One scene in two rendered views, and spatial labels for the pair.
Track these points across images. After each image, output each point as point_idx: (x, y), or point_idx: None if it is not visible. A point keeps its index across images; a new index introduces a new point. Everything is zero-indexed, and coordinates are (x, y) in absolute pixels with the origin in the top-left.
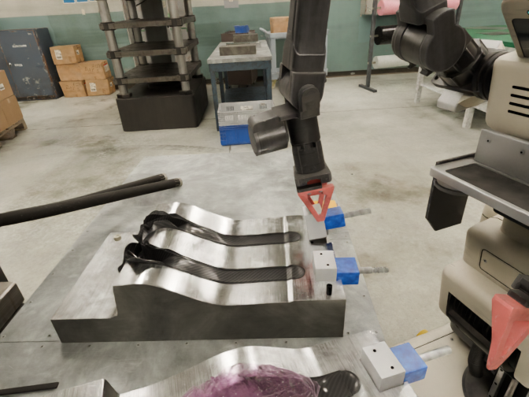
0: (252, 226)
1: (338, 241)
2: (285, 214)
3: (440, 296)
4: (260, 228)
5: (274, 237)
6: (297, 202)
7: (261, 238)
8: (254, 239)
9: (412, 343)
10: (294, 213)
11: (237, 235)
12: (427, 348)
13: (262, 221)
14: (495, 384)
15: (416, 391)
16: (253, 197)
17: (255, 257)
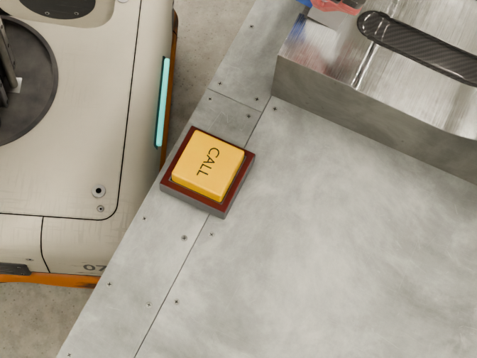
0: (426, 94)
1: (233, 93)
2: (284, 232)
3: (114, 1)
4: (414, 81)
5: (399, 47)
6: (228, 270)
7: (421, 57)
8: (434, 63)
9: (32, 226)
10: (262, 228)
11: (463, 80)
12: (17, 205)
13: (402, 97)
14: (1, 86)
15: (104, 156)
16: (326, 356)
17: (451, 13)
